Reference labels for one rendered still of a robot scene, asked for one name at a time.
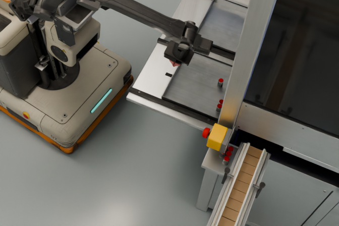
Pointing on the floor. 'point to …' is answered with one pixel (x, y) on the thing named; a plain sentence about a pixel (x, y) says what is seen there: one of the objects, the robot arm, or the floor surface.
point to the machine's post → (244, 61)
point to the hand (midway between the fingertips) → (174, 64)
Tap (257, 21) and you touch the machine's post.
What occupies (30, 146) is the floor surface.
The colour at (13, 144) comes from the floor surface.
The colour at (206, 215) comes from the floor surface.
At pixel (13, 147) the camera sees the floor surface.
